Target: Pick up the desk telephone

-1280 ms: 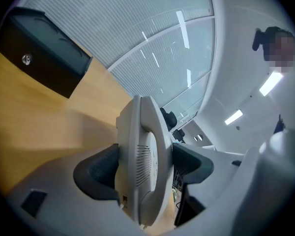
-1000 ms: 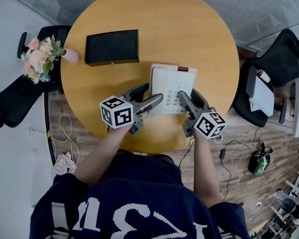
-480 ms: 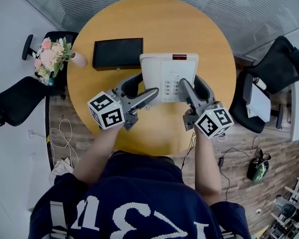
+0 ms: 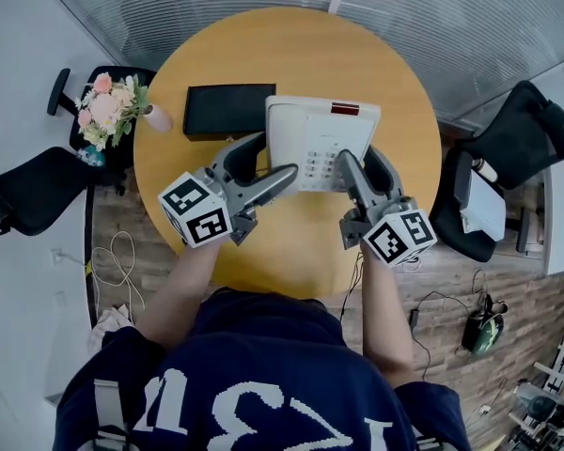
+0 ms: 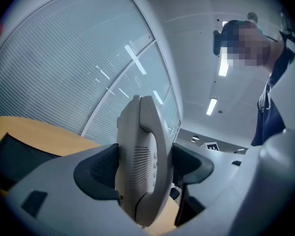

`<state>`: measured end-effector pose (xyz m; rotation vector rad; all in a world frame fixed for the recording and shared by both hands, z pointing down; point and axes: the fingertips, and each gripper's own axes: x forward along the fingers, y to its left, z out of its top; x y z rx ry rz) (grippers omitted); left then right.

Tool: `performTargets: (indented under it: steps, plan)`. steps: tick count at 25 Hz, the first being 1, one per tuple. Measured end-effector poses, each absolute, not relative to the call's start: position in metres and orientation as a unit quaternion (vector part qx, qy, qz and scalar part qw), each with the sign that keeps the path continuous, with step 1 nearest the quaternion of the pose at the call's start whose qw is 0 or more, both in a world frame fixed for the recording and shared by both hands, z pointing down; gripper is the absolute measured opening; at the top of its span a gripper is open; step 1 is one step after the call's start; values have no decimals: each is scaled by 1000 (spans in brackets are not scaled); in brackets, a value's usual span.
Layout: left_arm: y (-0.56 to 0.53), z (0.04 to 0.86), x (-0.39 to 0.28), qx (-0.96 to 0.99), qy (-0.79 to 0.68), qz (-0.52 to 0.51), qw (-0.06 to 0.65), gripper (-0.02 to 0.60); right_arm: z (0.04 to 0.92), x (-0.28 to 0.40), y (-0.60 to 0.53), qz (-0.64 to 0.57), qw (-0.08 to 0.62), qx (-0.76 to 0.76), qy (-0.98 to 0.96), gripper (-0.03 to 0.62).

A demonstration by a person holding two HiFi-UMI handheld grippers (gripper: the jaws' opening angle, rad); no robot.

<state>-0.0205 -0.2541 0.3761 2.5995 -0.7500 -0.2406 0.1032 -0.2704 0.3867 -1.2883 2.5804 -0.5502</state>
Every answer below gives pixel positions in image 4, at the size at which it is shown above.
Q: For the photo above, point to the white bottle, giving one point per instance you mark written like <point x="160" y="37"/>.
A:
<point x="484" y="169"/>

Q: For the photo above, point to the person's left forearm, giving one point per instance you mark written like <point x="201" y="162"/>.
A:
<point x="183" y="294"/>

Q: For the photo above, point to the pink and white flower bouquet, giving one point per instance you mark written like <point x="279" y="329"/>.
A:
<point x="105" y="108"/>

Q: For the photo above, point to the white desk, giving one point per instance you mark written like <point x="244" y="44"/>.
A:
<point x="561" y="214"/>

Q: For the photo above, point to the checked cloth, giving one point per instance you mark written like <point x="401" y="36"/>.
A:
<point x="110" y="324"/>

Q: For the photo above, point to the white wall socket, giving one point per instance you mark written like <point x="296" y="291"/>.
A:
<point x="57" y="256"/>

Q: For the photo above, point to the green and black helmet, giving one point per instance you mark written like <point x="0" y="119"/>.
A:
<point x="484" y="334"/>

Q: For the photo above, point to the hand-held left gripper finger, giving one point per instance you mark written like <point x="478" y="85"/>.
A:
<point x="272" y="183"/>
<point x="225" y="158"/>

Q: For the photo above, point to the white telephone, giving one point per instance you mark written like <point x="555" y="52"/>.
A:
<point x="286" y="125"/>

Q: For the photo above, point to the person's navy printed shirt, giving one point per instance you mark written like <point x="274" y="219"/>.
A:
<point x="263" y="369"/>

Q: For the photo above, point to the black rectangular box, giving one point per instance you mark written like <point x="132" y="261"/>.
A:
<point x="225" y="108"/>

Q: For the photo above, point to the person's right forearm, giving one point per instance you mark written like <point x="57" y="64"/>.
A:
<point x="385" y="317"/>

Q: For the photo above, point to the black power adapter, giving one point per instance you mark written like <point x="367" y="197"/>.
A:
<point x="414" y="319"/>

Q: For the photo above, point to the black office chair with headrest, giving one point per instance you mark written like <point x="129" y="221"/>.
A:
<point x="37" y="191"/>

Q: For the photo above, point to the grey device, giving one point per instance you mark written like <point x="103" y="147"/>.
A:
<point x="545" y="409"/>

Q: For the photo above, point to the teal item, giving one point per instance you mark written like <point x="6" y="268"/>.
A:
<point x="91" y="156"/>

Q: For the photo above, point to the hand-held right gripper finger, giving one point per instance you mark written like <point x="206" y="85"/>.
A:
<point x="389" y="179"/>
<point x="357" y="179"/>

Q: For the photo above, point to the black mesh office chair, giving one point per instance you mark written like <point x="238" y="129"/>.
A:
<point x="521" y="129"/>

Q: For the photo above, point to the pink vase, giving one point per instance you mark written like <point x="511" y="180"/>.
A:
<point x="159" y="118"/>

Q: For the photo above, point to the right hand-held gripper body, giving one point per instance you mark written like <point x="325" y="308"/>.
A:
<point x="397" y="235"/>

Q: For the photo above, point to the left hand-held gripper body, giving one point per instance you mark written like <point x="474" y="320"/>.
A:
<point x="195" y="209"/>

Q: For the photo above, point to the white flat box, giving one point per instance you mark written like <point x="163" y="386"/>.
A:
<point x="486" y="205"/>

